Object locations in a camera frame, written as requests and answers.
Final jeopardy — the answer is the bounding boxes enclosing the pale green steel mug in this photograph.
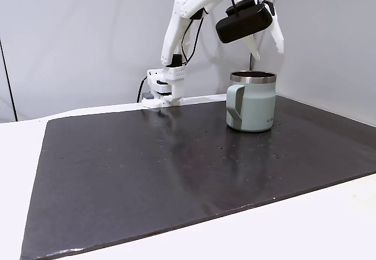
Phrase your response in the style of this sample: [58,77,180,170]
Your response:
[226,70,278,133]

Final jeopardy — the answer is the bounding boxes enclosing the black camera cable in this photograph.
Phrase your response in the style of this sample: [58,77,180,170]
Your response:
[180,0,270,66]

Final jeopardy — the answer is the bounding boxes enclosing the black rubber mat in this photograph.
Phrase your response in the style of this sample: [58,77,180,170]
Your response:
[19,94,376,260]

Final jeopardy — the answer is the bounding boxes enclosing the black oval camera box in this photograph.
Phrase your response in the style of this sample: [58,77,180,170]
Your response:
[215,0,273,45]

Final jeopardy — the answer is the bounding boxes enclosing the black power cable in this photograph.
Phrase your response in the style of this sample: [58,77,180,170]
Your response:
[136,76,148,103]

